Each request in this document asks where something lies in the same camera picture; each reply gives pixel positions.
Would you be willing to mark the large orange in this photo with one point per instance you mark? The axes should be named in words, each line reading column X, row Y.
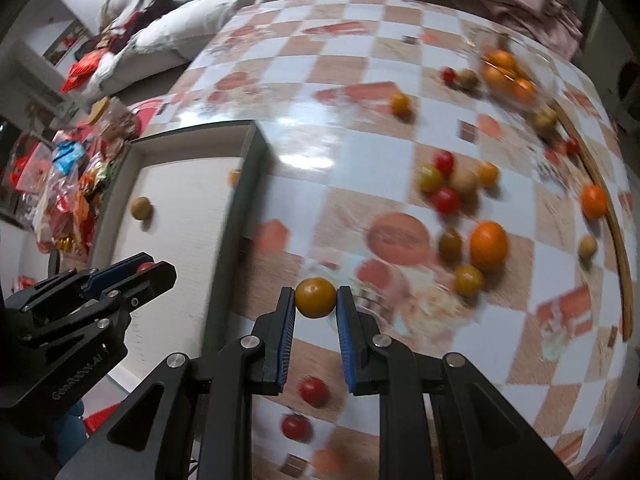
column 488, row 246

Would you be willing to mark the red plastic bag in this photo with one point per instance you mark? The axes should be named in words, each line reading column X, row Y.
column 82, row 71

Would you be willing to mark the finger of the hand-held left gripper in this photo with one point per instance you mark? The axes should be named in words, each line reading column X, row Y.
column 155, row 280
column 107, row 272

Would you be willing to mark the white quilt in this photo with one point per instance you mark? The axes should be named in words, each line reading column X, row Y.
column 200, row 15

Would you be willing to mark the brown longan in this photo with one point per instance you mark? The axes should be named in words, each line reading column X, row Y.
column 464, row 180
column 545, row 120
column 587, row 247
column 468, row 78
column 140, row 207

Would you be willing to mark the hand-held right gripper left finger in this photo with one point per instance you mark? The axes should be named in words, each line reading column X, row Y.
column 286, row 340

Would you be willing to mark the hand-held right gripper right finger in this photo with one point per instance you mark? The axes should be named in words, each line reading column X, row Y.
column 345, row 340

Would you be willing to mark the small orange kumquat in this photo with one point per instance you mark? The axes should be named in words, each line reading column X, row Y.
column 234, row 177

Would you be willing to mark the yellow cherry tomato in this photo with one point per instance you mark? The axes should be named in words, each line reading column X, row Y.
column 488, row 173
column 400, row 103
column 315, row 298
column 468, row 279
column 430, row 177

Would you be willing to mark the white tray with dark rim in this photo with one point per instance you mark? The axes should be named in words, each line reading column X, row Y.
column 185, row 240

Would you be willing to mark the small orange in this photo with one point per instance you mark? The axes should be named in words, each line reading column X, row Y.
column 593, row 201

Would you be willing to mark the red cherry tomato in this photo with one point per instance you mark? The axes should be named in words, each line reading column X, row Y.
column 145, row 266
column 448, row 75
column 446, row 200
column 444, row 161
column 296, row 427
column 313, row 391
column 571, row 146

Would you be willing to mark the pile of snack packets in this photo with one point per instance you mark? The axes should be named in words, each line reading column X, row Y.
column 70, row 185

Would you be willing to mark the checked printed tablecloth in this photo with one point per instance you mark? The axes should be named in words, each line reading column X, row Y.
column 350, row 135

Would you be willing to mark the clear plastic bag of oranges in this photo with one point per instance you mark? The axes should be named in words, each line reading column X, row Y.
column 505, row 77

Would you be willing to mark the dark olive cherry tomato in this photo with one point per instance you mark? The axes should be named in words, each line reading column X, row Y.
column 450, row 243

